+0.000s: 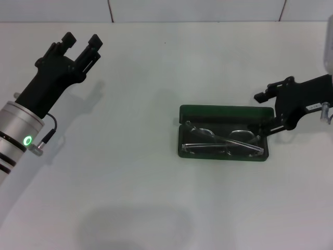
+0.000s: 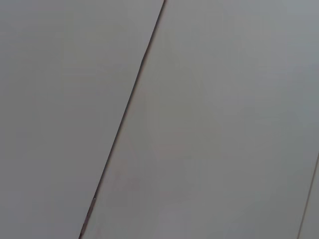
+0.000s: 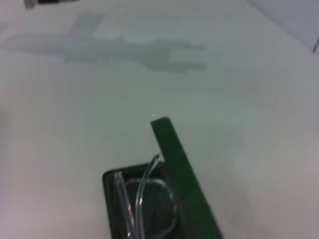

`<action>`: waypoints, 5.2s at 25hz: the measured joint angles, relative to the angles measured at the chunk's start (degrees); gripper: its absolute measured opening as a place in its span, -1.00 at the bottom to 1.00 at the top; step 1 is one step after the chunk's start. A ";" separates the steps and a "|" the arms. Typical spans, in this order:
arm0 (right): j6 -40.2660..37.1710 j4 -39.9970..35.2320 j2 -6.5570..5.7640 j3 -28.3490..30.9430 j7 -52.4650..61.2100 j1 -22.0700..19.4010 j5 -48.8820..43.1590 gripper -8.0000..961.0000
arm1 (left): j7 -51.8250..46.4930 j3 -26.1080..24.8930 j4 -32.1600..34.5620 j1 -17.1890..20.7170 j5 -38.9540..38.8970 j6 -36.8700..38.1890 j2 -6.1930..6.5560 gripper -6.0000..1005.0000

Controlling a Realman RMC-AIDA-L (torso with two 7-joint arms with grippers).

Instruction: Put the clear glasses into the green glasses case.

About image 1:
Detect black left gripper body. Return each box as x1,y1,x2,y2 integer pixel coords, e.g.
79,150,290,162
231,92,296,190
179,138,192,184
14,51,88,119

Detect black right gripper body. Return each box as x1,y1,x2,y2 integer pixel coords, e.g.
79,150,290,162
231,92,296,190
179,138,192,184
274,74,333,130

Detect green glasses case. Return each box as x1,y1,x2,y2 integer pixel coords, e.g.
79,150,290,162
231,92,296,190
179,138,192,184
178,104,275,162

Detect clear frame glasses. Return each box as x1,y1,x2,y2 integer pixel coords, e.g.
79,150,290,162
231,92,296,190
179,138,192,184
181,120,263,157

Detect black cable with silver plug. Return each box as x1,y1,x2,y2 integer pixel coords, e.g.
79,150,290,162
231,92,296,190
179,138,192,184
318,102,333,123
28,111,58,157

